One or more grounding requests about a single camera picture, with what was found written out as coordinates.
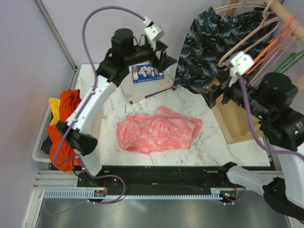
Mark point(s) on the beige hanger under dark shorts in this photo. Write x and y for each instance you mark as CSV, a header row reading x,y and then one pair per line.
x,y
237,8

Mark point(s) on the dark leaf-print shorts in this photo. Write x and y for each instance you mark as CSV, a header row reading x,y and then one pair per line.
x,y
209,38

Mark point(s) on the white laundry basket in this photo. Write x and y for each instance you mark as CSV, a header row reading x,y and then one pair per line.
x,y
38,155

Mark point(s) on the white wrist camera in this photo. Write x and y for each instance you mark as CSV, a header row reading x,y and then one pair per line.
x,y
153,32
240,63

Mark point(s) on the beige plastic hanger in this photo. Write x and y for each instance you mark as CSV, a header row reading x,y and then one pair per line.
x,y
265,22

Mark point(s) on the wooden hanger rack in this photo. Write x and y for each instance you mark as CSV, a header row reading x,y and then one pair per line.
x,y
232,119

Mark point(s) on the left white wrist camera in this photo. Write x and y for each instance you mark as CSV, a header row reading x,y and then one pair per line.
x,y
153,32

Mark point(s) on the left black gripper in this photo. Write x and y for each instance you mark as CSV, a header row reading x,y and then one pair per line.
x,y
165,61

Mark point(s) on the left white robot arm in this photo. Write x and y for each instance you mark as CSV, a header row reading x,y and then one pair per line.
x,y
108,76

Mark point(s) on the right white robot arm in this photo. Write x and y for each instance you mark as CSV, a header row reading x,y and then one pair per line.
x,y
270,103

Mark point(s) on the grey book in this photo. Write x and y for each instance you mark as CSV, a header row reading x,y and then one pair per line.
x,y
136,92

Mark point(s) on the pink patterned shorts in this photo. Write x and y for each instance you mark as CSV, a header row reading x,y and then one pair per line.
x,y
165,130

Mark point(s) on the aluminium frame post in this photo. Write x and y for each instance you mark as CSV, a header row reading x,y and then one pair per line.
x,y
55,33

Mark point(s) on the blue booklet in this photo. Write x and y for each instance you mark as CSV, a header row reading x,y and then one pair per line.
x,y
144,73

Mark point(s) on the orange plastic hanger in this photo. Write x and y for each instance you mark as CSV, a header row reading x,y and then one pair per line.
x,y
275,44

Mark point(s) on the yellow garment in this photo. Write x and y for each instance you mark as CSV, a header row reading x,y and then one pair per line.
x,y
54,104

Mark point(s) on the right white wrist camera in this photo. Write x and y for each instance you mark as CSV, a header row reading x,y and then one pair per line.
x,y
240,63

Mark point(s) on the pink wire hanger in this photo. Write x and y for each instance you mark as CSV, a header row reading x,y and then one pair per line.
x,y
274,57

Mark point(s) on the green plastic hanger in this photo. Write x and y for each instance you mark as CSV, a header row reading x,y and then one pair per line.
x,y
292,59

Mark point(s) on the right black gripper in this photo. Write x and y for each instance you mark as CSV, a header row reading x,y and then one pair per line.
x,y
223,85

